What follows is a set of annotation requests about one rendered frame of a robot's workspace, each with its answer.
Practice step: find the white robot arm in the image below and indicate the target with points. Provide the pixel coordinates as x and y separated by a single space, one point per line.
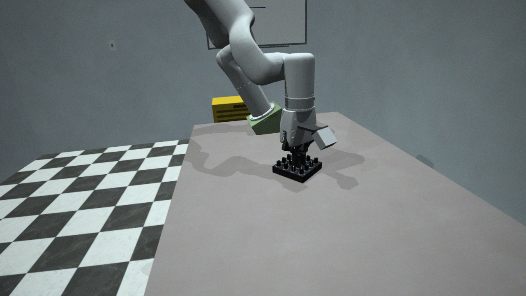
226 23

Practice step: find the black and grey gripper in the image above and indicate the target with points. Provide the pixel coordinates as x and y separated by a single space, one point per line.
291 136

